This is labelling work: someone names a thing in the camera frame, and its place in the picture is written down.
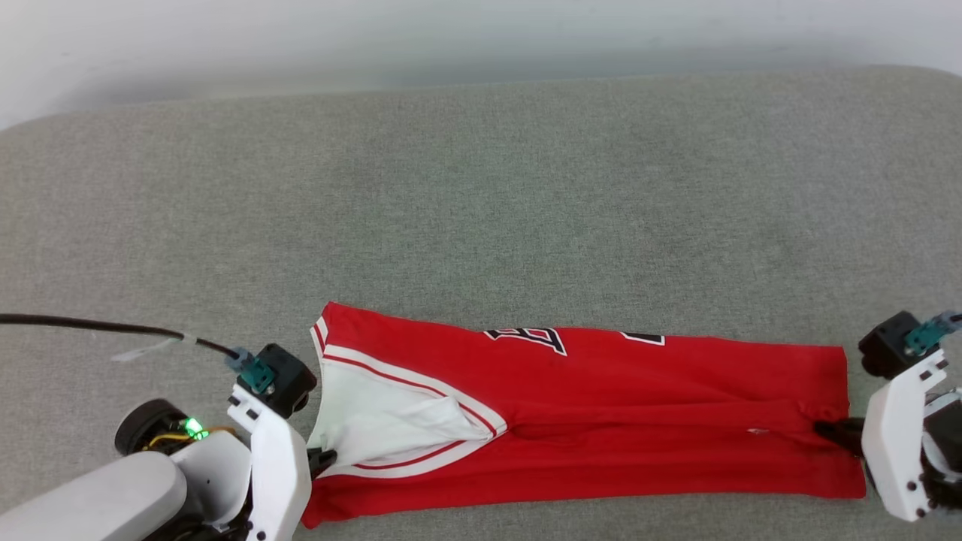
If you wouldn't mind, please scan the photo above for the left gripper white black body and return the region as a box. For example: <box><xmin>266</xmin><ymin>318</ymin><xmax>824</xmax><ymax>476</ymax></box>
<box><xmin>224</xmin><ymin>343</ymin><xmax>319</xmax><ymax>541</ymax></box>

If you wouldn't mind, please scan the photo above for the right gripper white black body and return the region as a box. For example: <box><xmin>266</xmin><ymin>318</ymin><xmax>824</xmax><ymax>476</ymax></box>
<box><xmin>858</xmin><ymin>310</ymin><xmax>962</xmax><ymax>524</ymax></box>

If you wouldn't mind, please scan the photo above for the red and white jersey garment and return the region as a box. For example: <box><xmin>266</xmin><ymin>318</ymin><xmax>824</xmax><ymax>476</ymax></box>
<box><xmin>301</xmin><ymin>302</ymin><xmax>867</xmax><ymax>529</ymax></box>

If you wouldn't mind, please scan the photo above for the thin black cable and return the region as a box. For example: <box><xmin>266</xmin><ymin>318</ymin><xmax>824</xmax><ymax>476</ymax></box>
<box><xmin>0</xmin><ymin>313</ymin><xmax>241</xmax><ymax>361</ymax></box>

